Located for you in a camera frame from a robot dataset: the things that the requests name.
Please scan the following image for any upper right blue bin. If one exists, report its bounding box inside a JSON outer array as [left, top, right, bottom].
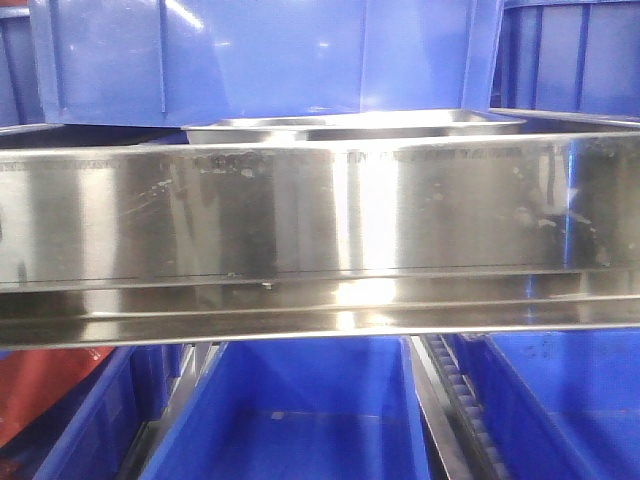
[[492, 1, 639, 117]]

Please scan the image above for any lower right blue bin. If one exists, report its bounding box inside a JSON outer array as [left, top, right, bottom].
[[446, 329, 639, 479]]

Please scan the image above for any lower centre blue bin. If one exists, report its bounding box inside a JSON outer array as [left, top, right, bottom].
[[142, 337, 430, 479]]

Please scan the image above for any lower left blue bin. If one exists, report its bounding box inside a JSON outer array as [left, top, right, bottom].
[[29, 344, 189, 480]]

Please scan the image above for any metal divider rail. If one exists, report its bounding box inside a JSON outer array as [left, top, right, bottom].
[[116, 342, 218, 479]]

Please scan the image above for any upper centre blue bin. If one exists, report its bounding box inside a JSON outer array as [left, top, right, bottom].
[[29, 1, 504, 127]]

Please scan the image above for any upper left blue bin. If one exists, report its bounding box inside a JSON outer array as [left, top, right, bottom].
[[1, 6, 44, 127]]

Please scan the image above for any blue bin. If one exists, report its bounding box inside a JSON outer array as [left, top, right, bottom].
[[29, 1, 504, 127], [446, 329, 639, 479], [1, 6, 44, 127], [142, 337, 430, 479], [29, 344, 189, 480], [492, 1, 639, 117]]

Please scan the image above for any roller conveyor track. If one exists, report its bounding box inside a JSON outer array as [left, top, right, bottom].
[[409, 335, 511, 479]]

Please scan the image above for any red object lower left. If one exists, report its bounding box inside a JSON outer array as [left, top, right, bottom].
[[1, 347, 113, 445]]

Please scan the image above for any silver metal tray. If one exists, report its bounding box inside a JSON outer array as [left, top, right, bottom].
[[183, 109, 526, 144]]

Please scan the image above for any stainless steel front rail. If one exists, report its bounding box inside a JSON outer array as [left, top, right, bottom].
[[1, 130, 639, 349]]

